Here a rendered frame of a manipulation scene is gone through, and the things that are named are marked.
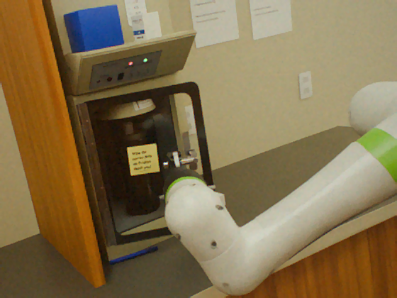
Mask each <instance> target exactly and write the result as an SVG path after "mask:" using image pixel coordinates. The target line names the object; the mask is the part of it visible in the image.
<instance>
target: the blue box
mask: <svg viewBox="0 0 397 298"><path fill-rule="evenodd" d="M64 18H65V25H66V29H67V34H68V39H69V45H70V47H71V49H72V52H73V53H85V52H90V51H94V50H101V49H105V48H111V47H115V46H119V45H124V39H123V32H122V28H121V20H120V16H119V12H118V5H116V4H115V5H110V6H101V7H96V8H92V9H82V10H78V11H74V12H71V13H67V14H65V15H64Z"/></svg>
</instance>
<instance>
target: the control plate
mask: <svg viewBox="0 0 397 298"><path fill-rule="evenodd" d="M161 53H162V50H160V51H157V52H153V53H147V54H143V55H137V56H133V57H127V58H123V59H119V60H113V61H110V62H103V63H100V64H96V65H93V68H92V73H91V81H90V86H89V90H91V89H97V88H100V87H105V86H109V85H112V84H117V83H121V82H127V81H130V80H134V79H139V78H143V77H148V76H151V75H154V74H155V72H156V69H157V66H158V62H159V59H160V55H161ZM145 58H147V61H145V62H144V59H145ZM130 62H133V63H132V65H129V63H130ZM146 69H149V70H148V72H146ZM138 71H141V72H140V74H139V73H138ZM131 72H132V73H133V75H130V73H131ZM120 73H124V75H123V79H121V80H117V79H118V74H120ZM109 77H112V80H111V81H110V82H107V79H108V78H109ZM98 80H101V81H100V82H99V83H96V82H97V81H98Z"/></svg>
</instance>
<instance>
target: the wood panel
mask: <svg viewBox="0 0 397 298"><path fill-rule="evenodd" d="M0 82H1V87H2V90H3V93H4V98H5V100H6V104H7V107H8V110H9V116H10V119H11V125H12V127H13V130H14V133H15V136H16V141H17V144H18V150H19V153H20V156H21V161H22V164H23V169H24V172H25V176H26V182H27V184H28V189H29V192H30V197H31V201H32V204H33V208H34V212H35V217H36V221H37V224H38V229H39V232H40V234H42V235H43V236H44V237H45V239H46V240H47V241H48V242H49V243H51V244H52V245H53V246H54V247H55V248H56V249H57V250H58V251H59V252H60V253H61V254H62V255H63V256H64V257H65V258H66V259H67V260H68V261H69V262H70V263H71V264H72V265H73V266H74V267H75V268H76V269H77V270H78V271H79V272H80V273H81V274H82V275H83V276H84V277H85V278H86V279H87V280H88V281H89V282H90V283H91V284H92V285H93V286H94V287H95V288H97V287H99V286H101V285H104V284H106V278H105V275H104V269H103V265H102V262H101V256H100V252H99V246H98V242H97V239H96V233H95V230H94V223H93V219H92V216H91V210H90V207H89V201H88V197H87V194H86V187H85V184H84V178H83V174H82V169H81V165H80V161H79V156H78V152H77V146H76V143H75V142H74V136H73V133H72V127H71V123H70V120H69V114H68V111H67V105H66V101H65V95H64V92H63V88H62V83H61V78H60V76H59V72H58V68H57V63H56V59H55V53H54V49H53V46H52V42H51V39H50V33H49V30H48V25H47V19H46V16H45V13H44V9H43V3H42V0H0Z"/></svg>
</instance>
